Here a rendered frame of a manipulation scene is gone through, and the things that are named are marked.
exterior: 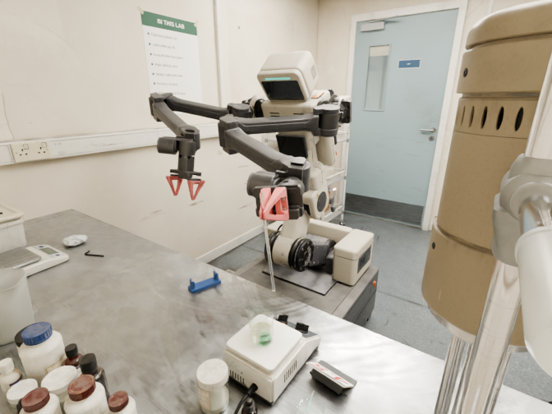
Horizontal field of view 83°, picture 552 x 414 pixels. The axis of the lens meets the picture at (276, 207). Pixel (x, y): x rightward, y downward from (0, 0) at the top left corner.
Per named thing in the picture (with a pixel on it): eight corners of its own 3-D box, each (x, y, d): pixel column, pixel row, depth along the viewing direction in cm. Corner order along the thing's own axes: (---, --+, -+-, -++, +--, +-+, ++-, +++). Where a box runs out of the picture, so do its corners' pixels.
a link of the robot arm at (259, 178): (308, 157, 76) (306, 188, 81) (264, 151, 79) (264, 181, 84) (294, 179, 67) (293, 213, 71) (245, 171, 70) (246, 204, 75)
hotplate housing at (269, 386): (276, 324, 82) (277, 298, 80) (321, 345, 75) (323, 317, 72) (215, 383, 65) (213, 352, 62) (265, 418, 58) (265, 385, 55)
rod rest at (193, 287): (217, 278, 103) (216, 269, 102) (221, 282, 100) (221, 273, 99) (187, 288, 97) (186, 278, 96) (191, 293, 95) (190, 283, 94)
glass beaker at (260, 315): (273, 330, 68) (273, 299, 65) (275, 349, 63) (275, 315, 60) (246, 331, 68) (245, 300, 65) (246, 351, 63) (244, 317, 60)
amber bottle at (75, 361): (66, 383, 65) (56, 351, 62) (79, 370, 68) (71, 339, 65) (79, 387, 64) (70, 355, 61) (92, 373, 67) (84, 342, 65)
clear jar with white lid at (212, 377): (221, 383, 65) (218, 353, 62) (236, 404, 61) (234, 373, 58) (194, 399, 62) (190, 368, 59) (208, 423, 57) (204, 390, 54)
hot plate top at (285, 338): (259, 315, 73) (259, 312, 73) (304, 337, 67) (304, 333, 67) (223, 347, 64) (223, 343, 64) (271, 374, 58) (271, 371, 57)
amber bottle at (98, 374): (114, 401, 61) (103, 357, 58) (89, 417, 58) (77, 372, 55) (105, 388, 64) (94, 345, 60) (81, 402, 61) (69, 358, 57)
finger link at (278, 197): (273, 197, 54) (288, 184, 62) (236, 198, 56) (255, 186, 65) (278, 233, 56) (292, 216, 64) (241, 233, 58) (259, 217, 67)
